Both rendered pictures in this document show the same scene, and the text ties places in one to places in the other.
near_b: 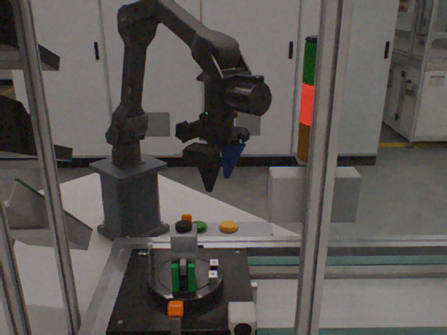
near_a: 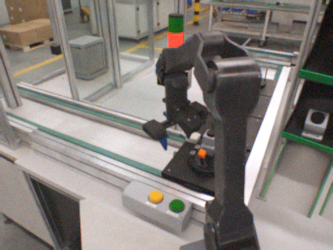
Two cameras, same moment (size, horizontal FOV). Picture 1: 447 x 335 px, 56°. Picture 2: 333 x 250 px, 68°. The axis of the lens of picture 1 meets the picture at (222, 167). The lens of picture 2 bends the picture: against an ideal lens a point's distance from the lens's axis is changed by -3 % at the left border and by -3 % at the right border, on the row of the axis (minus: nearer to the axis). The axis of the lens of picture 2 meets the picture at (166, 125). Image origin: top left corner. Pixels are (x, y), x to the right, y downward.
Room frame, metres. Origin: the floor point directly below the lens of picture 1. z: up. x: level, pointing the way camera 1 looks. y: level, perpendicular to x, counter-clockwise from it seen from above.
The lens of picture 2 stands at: (1.30, 0.27, 1.56)
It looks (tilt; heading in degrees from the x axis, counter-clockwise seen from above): 33 degrees down; 209
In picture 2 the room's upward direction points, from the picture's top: straight up
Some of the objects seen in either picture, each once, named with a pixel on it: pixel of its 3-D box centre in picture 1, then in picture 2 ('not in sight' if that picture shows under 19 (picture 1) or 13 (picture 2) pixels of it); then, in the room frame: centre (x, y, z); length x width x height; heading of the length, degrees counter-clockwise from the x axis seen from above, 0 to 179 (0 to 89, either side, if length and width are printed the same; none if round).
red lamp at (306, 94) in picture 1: (320, 103); (175, 40); (0.53, -0.13, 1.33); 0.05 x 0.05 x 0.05
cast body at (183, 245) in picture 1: (183, 243); (211, 139); (0.64, 0.07, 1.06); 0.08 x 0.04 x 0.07; 1
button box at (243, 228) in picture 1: (227, 239); (156, 204); (0.86, -0.01, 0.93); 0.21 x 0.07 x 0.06; 91
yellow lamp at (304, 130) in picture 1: (317, 139); not in sight; (0.53, -0.13, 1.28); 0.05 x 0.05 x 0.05
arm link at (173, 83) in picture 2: (219, 88); (175, 83); (0.78, 0.01, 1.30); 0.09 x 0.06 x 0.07; 45
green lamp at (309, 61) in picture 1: (323, 62); (175, 24); (0.53, -0.13, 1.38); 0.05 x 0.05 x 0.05
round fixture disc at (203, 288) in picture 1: (185, 278); (208, 159); (0.65, 0.07, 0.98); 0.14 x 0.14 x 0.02
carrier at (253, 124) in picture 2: not in sight; (230, 117); (0.39, 0.06, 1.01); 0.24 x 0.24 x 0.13; 1
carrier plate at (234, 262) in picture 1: (186, 287); (207, 163); (0.65, 0.07, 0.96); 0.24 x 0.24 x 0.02; 1
